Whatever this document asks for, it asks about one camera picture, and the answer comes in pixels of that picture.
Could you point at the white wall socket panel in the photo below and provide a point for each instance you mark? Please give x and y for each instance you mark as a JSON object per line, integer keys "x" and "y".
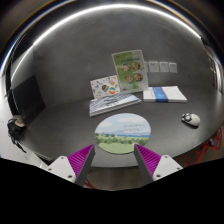
{"x": 164, "y": 66}
{"x": 153, "y": 66}
{"x": 173, "y": 67}

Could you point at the red chair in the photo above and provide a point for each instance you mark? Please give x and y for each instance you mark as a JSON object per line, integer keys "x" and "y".
{"x": 212, "y": 144}

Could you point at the grey striped book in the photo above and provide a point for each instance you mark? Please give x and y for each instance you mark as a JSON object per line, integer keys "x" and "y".
{"x": 110, "y": 103}

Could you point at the white colourful standing card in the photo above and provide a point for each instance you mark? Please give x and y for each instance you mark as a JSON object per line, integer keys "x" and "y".
{"x": 106, "y": 86}

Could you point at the black headset on stand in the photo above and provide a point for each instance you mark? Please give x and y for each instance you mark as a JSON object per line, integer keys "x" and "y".
{"x": 15, "y": 130}

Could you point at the white and black computer mouse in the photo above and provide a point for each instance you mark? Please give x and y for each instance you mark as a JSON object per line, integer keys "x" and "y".
{"x": 191, "y": 119}

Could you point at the round landscape mouse pad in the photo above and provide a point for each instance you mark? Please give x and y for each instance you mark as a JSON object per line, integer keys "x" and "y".
{"x": 119, "y": 133}

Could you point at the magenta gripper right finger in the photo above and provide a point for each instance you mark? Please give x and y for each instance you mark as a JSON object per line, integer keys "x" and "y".
{"x": 153, "y": 166}

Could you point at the green standing picture card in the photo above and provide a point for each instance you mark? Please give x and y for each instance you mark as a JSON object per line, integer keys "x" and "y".
{"x": 131, "y": 70}

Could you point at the white and blue book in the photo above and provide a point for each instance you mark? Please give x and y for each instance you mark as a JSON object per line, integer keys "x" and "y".
{"x": 164, "y": 94}

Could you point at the black monitor screen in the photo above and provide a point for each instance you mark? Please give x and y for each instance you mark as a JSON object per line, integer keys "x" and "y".
{"x": 28, "y": 100}

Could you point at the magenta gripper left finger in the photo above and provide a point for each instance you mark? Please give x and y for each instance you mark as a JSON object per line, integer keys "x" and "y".
{"x": 75, "y": 167}

